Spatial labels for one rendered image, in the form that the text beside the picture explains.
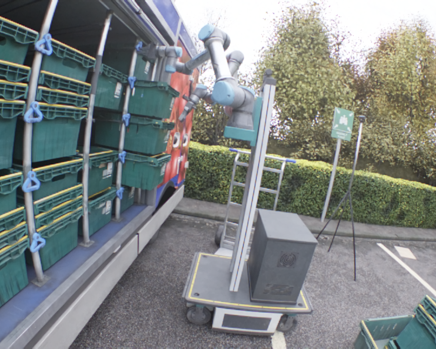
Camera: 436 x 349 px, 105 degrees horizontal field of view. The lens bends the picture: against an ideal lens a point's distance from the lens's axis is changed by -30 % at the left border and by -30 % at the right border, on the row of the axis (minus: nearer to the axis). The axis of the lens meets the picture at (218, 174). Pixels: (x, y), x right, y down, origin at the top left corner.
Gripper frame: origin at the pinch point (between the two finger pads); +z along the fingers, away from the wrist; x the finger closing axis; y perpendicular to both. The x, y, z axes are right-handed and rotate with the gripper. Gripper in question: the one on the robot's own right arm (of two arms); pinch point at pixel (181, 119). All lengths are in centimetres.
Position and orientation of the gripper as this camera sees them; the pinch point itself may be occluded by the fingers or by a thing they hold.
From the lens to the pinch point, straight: 183.8
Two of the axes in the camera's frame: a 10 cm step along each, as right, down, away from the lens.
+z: -5.2, 8.6, 0.1
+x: -0.9, -0.6, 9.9
